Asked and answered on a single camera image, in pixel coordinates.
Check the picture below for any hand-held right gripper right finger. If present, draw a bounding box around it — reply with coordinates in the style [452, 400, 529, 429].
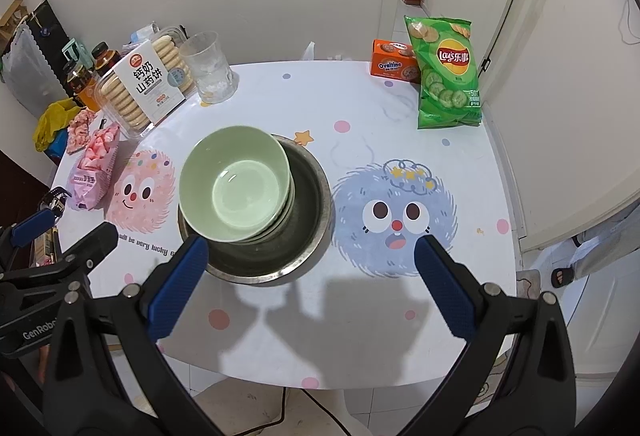
[400, 236, 578, 436]

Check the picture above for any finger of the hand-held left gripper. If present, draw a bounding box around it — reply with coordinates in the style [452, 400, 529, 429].
[0, 208, 57, 270]
[59, 222, 120, 285]

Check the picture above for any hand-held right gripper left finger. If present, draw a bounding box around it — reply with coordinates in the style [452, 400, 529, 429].
[42, 236, 216, 436]

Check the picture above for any green ribbed bowl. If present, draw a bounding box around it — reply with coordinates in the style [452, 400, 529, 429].
[179, 126, 293, 243]
[200, 138, 298, 249]

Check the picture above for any large steel bowl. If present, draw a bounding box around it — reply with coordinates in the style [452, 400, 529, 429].
[176, 134, 333, 285]

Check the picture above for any small brown box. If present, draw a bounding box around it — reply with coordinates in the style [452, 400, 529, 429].
[31, 227, 61, 267]

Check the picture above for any black wristwatch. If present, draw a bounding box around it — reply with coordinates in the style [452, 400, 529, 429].
[39, 187, 71, 217]

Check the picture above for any dark wooden cabinet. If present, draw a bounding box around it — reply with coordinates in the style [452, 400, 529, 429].
[0, 148, 58, 227]

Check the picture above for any pink strawberry snack bag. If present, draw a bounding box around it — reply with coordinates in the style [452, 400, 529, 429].
[67, 122, 122, 211]

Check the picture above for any small pink snack bag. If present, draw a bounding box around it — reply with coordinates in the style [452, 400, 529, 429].
[66, 109, 97, 154]

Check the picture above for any yellow cloth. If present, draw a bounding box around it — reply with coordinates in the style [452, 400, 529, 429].
[32, 98, 81, 153]

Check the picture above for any black slipper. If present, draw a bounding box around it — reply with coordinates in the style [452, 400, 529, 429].
[551, 267, 577, 289]

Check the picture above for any orange juice bottle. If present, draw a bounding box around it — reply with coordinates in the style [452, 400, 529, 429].
[66, 63, 101, 113]

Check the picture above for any white plastic bag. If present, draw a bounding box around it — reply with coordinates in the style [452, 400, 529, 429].
[1, 26, 68, 117]

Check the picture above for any biscuit tray pack white label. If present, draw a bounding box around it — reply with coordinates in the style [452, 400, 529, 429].
[95, 26, 197, 137]

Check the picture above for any person's grey trouser leg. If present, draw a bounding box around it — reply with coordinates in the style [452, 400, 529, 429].
[572, 215, 640, 281]

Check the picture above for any mint green container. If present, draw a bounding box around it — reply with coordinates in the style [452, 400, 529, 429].
[61, 38, 91, 66]

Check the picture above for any dark drink bottle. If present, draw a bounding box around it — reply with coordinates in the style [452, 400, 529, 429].
[91, 42, 123, 77]

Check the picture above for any black bag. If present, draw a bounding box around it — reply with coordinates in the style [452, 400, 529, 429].
[27, 0, 71, 66]

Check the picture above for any clear drinking glass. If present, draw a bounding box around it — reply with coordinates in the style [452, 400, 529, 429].
[179, 32, 239, 104]

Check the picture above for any brown paper bag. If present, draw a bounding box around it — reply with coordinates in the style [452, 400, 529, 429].
[0, 0, 27, 47]

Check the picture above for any green chips bag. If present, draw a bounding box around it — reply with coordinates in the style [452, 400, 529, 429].
[404, 16, 483, 129]

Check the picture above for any orange biscuit box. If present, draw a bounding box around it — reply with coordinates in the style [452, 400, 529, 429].
[371, 39, 421, 83]

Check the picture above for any black floor cable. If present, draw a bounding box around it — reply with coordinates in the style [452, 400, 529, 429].
[260, 386, 363, 436]

